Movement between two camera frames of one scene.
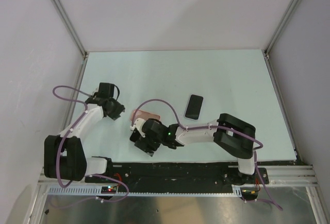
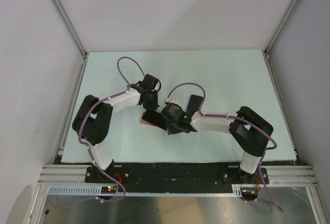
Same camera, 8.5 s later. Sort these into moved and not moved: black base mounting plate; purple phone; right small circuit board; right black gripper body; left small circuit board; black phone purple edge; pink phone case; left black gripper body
Moved: left black gripper body; right black gripper body; black phone purple edge; pink phone case
Not moved: purple phone; left small circuit board; right small circuit board; black base mounting plate
